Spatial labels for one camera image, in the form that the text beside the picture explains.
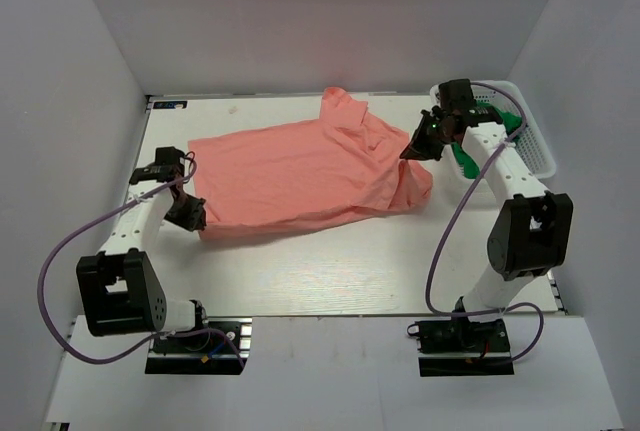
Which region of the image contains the pink t-shirt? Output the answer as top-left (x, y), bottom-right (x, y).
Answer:
top-left (189, 87), bottom-right (433, 240)

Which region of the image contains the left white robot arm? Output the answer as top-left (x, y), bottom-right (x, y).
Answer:
top-left (76, 147), bottom-right (206, 337)

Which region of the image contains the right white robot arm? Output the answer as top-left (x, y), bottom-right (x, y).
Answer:
top-left (400, 79), bottom-right (574, 322)

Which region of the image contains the green t-shirt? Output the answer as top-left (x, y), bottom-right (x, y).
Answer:
top-left (452, 101), bottom-right (527, 185)

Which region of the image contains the white plastic basket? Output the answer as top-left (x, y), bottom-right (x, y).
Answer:
top-left (441, 80), bottom-right (557, 199)

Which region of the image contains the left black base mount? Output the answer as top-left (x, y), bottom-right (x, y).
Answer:
top-left (145, 318), bottom-right (253, 376)

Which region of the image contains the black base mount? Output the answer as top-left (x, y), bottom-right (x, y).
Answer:
top-left (145, 318), bottom-right (253, 376)
top-left (407, 318), bottom-right (514, 377)

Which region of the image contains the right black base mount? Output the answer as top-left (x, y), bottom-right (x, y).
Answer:
top-left (407, 318), bottom-right (514, 377)

